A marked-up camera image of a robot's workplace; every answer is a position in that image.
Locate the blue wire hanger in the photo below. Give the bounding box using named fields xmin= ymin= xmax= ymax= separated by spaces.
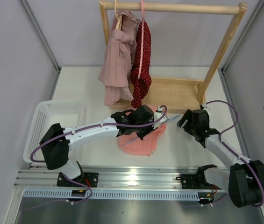
xmin=123 ymin=114 xmax=181 ymax=146

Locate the salmon pink skirt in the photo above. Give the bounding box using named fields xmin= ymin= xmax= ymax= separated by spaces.
xmin=117 ymin=104 xmax=167 ymax=157

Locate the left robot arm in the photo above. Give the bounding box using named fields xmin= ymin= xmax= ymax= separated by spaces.
xmin=40 ymin=105 xmax=162 ymax=187

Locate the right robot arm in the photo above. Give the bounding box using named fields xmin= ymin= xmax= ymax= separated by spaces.
xmin=177 ymin=109 xmax=264 ymax=208

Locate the beige wooden hanger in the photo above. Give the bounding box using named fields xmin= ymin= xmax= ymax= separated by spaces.
xmin=114 ymin=0 xmax=123 ymax=31

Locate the pink plastic hanger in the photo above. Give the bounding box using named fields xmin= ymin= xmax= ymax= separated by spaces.
xmin=137 ymin=0 xmax=145 ymax=80

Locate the wooden clothes rack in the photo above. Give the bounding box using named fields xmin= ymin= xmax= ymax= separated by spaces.
xmin=99 ymin=0 xmax=247 ymax=114

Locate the red polka dot garment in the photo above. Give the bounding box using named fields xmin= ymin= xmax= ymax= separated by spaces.
xmin=130 ymin=22 xmax=152 ymax=108

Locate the dusty pink hanging garment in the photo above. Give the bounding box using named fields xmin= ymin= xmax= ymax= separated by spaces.
xmin=98 ymin=11 xmax=141 ymax=106

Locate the white plastic basket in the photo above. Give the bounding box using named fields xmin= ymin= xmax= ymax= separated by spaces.
xmin=23 ymin=100 xmax=86 ymax=163

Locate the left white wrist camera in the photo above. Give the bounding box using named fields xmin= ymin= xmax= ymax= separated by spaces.
xmin=153 ymin=105 xmax=168 ymax=129

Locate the aluminium mounting rail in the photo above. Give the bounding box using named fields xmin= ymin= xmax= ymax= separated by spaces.
xmin=14 ymin=165 xmax=225 ymax=201

